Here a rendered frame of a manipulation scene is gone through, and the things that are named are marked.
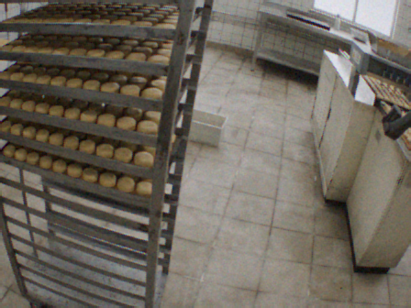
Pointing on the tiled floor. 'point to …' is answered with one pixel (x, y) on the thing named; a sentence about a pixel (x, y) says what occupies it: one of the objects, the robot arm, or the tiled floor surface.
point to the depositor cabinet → (339, 129)
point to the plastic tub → (207, 127)
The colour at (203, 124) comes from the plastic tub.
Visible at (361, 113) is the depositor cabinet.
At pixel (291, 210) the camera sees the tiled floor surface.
